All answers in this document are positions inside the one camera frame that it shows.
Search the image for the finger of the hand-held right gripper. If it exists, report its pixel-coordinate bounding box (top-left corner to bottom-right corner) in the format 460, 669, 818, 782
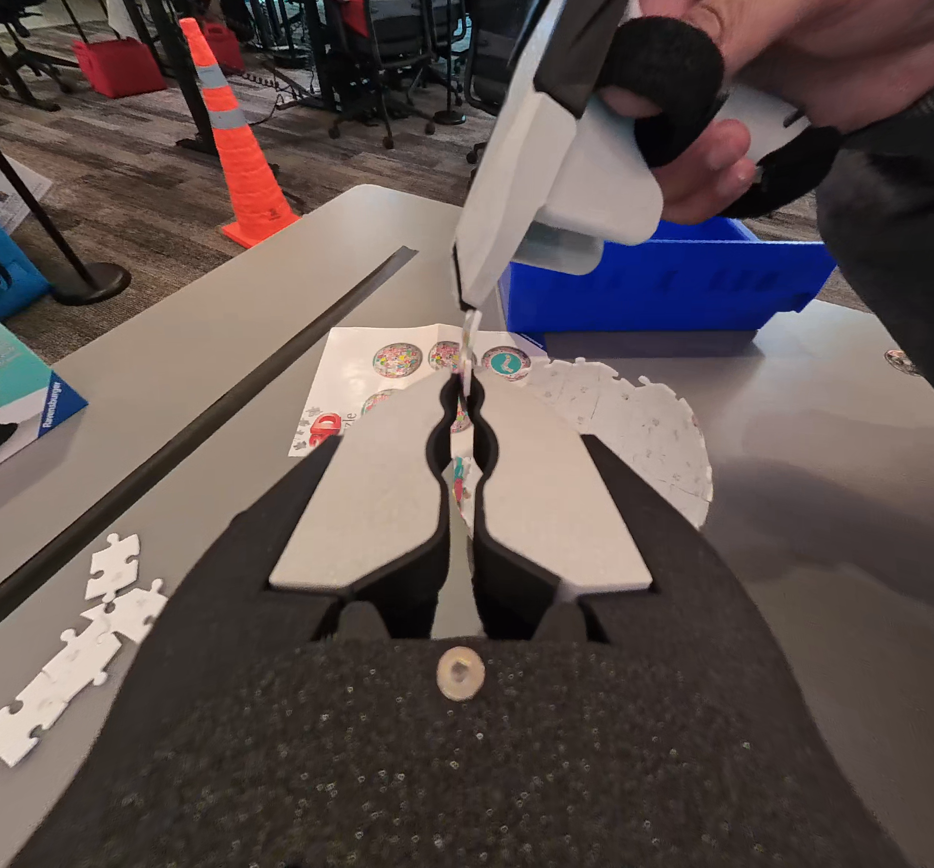
452, 0, 585, 312

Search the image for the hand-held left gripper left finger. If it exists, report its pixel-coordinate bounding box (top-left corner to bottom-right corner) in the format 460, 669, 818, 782
269, 372, 451, 641

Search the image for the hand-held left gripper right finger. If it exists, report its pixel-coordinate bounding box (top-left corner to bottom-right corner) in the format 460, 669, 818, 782
470, 371, 652, 641

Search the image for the partly built puzzle ball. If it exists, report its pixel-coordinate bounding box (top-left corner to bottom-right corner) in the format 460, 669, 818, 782
449, 357, 715, 541

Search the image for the single white puzzle piece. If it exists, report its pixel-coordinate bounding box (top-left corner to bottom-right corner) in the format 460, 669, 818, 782
456, 308, 484, 431

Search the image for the puzzle instruction sheet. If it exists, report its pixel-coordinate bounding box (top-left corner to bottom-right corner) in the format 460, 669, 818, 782
288, 323, 552, 459

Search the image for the cluster of loose puzzle pieces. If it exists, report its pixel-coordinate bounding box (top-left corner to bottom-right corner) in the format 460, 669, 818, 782
0, 532, 169, 769

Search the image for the printed puzzle box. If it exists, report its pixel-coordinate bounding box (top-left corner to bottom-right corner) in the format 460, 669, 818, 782
0, 324, 90, 464

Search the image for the person's right hand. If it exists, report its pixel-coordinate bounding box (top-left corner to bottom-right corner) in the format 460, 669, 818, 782
594, 0, 934, 226

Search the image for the blue plastic bin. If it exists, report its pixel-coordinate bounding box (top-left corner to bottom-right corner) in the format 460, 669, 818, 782
498, 217, 836, 340

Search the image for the black office chair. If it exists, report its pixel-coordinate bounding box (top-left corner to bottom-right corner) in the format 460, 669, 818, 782
431, 0, 563, 161

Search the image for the office chair with red cover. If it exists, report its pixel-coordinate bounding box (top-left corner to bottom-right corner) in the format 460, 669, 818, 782
314, 0, 439, 150

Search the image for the orange traffic cone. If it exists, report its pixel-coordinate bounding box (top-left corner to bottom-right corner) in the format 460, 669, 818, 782
179, 17, 302, 250

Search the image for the person's torso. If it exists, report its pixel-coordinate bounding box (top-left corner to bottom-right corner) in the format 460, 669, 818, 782
816, 124, 934, 373

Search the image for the small red bin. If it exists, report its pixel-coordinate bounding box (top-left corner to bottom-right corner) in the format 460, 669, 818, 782
203, 22, 245, 74

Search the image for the large red bin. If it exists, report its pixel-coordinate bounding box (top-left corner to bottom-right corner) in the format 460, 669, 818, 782
72, 36, 167, 99

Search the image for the blue bag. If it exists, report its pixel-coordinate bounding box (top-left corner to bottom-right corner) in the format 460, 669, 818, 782
0, 226, 52, 322

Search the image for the white floor paper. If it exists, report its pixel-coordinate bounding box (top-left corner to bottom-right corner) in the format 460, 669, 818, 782
0, 168, 54, 227

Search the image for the black stanchion post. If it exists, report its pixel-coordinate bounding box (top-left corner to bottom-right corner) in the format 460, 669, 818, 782
0, 149, 134, 307

